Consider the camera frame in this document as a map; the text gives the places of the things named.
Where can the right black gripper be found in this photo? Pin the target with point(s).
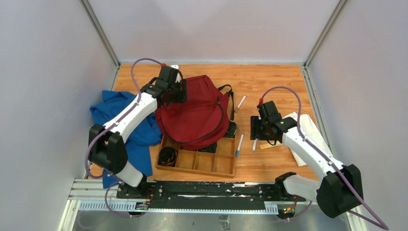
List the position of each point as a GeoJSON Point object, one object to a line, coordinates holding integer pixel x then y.
{"type": "Point", "coordinates": [256, 121]}

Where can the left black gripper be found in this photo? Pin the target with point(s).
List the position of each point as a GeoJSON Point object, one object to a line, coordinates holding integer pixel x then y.
{"type": "Point", "coordinates": [182, 92]}

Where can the white marker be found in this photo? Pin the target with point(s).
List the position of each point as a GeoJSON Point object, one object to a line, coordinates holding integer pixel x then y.
{"type": "Point", "coordinates": [240, 104]}

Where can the red backpack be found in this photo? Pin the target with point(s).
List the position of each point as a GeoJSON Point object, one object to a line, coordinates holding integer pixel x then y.
{"type": "Point", "coordinates": [203, 119]}

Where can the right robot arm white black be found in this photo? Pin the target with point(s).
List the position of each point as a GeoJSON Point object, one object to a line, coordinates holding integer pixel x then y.
{"type": "Point", "coordinates": [338, 188]}

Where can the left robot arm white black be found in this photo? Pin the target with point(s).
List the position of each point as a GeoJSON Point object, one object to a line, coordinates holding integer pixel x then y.
{"type": "Point", "coordinates": [107, 142]}

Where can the blue capped marker right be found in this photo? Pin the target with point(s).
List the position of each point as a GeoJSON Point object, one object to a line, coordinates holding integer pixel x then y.
{"type": "Point", "coordinates": [254, 145]}

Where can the blue capped marker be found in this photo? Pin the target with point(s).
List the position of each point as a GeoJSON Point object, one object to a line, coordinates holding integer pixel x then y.
{"type": "Point", "coordinates": [239, 145]}
{"type": "Point", "coordinates": [254, 145]}

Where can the blue capped marker left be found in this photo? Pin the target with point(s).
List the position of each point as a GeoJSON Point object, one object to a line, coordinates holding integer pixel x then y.
{"type": "Point", "coordinates": [239, 145]}

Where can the white paper towel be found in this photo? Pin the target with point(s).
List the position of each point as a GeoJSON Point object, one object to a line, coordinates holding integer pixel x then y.
{"type": "Point", "coordinates": [310, 129]}

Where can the wooden compartment tray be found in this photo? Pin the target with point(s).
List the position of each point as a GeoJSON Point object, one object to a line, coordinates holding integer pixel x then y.
{"type": "Point", "coordinates": [178, 159]}

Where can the blue cloth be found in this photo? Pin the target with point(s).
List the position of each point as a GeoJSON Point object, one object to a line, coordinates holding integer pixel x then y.
{"type": "Point", "coordinates": [145, 135]}

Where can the coiled cable tray middle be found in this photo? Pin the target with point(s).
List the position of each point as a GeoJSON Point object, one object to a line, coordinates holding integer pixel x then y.
{"type": "Point", "coordinates": [210, 149]}

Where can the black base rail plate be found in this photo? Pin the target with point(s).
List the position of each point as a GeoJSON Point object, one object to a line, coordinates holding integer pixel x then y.
{"type": "Point", "coordinates": [206, 195]}

